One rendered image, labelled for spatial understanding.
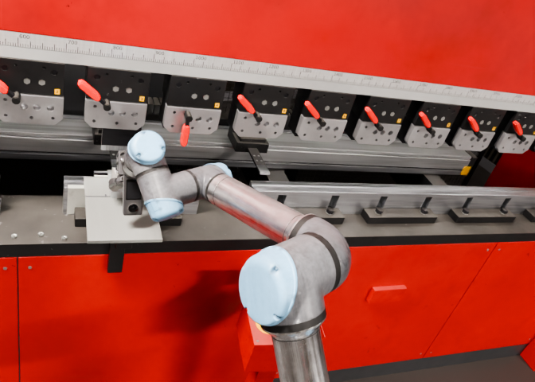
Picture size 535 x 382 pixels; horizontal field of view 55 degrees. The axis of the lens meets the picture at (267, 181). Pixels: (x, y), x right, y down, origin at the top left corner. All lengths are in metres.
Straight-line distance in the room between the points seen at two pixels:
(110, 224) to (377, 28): 0.88
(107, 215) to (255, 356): 0.55
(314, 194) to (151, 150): 0.76
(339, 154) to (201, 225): 0.68
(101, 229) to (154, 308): 0.46
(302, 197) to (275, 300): 0.92
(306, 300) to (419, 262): 1.22
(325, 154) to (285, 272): 1.20
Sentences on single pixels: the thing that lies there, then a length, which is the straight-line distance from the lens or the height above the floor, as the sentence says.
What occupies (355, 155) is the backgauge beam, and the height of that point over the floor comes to 0.96.
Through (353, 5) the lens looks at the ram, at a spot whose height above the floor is 1.59.
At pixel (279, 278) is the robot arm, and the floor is 1.33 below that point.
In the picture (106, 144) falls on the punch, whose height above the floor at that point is 1.10.
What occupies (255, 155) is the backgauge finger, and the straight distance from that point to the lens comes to 1.75.
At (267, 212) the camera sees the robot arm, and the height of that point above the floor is 1.27.
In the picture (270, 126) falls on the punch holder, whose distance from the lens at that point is 1.49.
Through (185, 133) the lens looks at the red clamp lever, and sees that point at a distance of 1.39.
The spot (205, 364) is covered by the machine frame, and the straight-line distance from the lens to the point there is 2.03.
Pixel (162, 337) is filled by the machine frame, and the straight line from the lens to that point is 1.84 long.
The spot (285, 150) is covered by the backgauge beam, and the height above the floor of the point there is 0.97.
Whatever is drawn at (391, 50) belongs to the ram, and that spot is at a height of 1.48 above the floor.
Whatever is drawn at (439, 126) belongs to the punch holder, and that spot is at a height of 1.26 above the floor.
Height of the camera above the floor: 1.88
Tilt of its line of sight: 32 degrees down
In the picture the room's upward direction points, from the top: 17 degrees clockwise
